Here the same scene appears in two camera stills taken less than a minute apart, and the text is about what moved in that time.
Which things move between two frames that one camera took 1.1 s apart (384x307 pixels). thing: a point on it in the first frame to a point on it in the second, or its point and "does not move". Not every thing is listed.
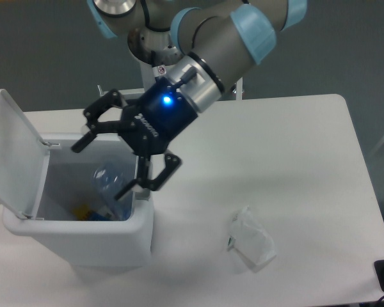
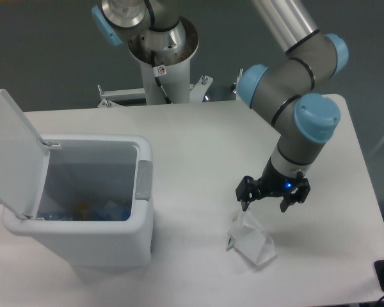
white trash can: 68,183 does not move
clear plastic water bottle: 107,180 to 93,212
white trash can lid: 17,158 does not move
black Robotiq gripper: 148,127 to 275,185
